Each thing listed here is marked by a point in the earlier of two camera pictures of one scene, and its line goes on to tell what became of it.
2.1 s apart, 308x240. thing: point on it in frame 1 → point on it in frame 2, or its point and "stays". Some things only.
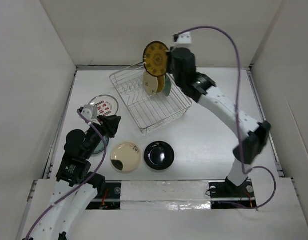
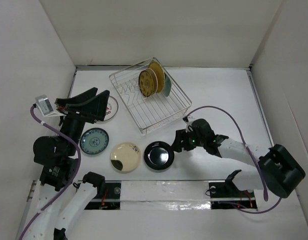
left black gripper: x=108 y=123 → x=91 y=110
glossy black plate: x=159 y=155 stays
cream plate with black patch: x=125 y=157 stays
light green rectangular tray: x=167 y=89 stays
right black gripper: x=170 y=53 → x=182 y=135
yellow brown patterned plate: x=155 y=58 → x=147 y=82
